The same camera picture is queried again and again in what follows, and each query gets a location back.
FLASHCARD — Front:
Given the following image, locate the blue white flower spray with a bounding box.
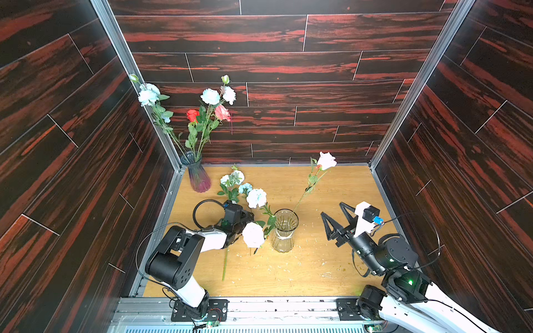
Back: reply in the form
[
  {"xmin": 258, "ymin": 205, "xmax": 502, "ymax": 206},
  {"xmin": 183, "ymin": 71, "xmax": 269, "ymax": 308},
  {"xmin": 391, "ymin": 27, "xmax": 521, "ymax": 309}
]
[{"xmin": 218, "ymin": 166, "xmax": 252, "ymax": 280}]

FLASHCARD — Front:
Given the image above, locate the clear glass vase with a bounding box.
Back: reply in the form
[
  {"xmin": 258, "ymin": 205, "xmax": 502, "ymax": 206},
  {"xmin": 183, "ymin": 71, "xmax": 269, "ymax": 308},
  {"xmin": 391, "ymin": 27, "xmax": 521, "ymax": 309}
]
[{"xmin": 271, "ymin": 209, "xmax": 299, "ymax": 253}]

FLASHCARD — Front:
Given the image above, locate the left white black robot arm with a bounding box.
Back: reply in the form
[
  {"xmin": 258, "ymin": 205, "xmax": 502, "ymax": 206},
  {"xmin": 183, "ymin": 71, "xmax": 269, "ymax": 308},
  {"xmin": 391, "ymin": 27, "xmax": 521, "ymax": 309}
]
[{"xmin": 144, "ymin": 201, "xmax": 255, "ymax": 311}]

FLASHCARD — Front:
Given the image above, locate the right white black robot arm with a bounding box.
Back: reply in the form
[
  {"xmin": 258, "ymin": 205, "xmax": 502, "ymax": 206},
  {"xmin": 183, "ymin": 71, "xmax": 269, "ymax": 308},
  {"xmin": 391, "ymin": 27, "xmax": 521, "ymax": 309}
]
[{"xmin": 321, "ymin": 201, "xmax": 495, "ymax": 332}]

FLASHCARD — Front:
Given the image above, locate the purple glass vase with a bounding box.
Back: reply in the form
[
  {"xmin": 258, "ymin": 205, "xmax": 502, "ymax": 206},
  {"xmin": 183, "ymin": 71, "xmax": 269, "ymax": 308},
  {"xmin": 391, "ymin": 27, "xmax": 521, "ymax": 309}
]
[{"xmin": 180, "ymin": 151, "xmax": 211, "ymax": 193}]

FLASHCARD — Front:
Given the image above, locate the pale pink carnation drooping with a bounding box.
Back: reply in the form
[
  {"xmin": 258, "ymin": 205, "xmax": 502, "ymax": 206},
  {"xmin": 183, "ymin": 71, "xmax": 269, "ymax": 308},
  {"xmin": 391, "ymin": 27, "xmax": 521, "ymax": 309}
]
[{"xmin": 242, "ymin": 221, "xmax": 274, "ymax": 251}]

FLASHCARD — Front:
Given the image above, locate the pink rose stem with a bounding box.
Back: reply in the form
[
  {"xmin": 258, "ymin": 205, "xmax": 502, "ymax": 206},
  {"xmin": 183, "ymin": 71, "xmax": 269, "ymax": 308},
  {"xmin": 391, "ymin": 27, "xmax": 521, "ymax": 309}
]
[{"xmin": 294, "ymin": 151, "xmax": 337, "ymax": 211}]

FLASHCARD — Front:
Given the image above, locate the red pink white rose bouquet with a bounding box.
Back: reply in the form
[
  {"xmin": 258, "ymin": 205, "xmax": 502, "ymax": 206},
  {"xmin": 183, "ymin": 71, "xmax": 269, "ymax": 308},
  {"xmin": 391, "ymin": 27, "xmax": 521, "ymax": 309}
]
[{"xmin": 185, "ymin": 75, "xmax": 237, "ymax": 162}]

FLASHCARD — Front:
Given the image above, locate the white flower spray far left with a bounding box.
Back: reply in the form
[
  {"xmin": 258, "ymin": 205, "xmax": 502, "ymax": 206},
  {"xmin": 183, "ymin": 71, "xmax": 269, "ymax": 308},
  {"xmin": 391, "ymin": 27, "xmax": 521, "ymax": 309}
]
[{"xmin": 129, "ymin": 74, "xmax": 185, "ymax": 155}]

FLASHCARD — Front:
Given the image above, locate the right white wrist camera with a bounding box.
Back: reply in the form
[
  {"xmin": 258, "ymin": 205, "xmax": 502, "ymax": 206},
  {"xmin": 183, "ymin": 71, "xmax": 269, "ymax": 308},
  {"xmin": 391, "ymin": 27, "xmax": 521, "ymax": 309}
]
[{"xmin": 354, "ymin": 201, "xmax": 384, "ymax": 237}]

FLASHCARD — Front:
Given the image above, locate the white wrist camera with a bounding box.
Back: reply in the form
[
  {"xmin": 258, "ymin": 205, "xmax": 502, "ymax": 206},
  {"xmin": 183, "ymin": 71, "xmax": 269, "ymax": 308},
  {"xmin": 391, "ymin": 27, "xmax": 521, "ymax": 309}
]
[
  {"xmin": 354, "ymin": 201, "xmax": 384, "ymax": 237},
  {"xmin": 223, "ymin": 201, "xmax": 235, "ymax": 212}
]

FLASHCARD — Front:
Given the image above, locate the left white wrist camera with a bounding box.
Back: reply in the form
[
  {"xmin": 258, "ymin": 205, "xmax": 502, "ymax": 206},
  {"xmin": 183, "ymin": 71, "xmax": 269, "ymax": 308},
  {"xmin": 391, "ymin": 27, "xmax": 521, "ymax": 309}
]
[{"xmin": 223, "ymin": 201, "xmax": 235, "ymax": 212}]

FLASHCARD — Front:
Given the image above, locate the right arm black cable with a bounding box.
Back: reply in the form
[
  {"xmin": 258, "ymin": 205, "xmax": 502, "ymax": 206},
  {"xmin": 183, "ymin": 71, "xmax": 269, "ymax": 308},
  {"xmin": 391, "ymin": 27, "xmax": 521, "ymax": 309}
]
[{"xmin": 349, "ymin": 211, "xmax": 492, "ymax": 333}]

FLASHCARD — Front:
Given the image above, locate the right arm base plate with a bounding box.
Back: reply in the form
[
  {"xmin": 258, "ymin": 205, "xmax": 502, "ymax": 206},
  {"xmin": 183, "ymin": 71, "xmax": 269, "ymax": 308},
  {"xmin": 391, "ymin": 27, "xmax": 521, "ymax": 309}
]
[{"xmin": 335, "ymin": 298, "xmax": 376, "ymax": 321}]

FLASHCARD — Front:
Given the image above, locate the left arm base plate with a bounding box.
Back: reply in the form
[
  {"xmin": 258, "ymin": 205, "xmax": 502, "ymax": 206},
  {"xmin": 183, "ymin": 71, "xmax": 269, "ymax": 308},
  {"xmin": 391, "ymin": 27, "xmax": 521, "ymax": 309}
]
[{"xmin": 171, "ymin": 298, "xmax": 229, "ymax": 323}]

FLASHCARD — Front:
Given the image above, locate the aluminium front rail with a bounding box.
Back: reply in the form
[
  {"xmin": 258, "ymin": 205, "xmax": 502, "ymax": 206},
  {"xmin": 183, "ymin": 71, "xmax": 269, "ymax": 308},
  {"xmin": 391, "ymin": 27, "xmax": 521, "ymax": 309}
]
[{"xmin": 107, "ymin": 296, "xmax": 459, "ymax": 333}]

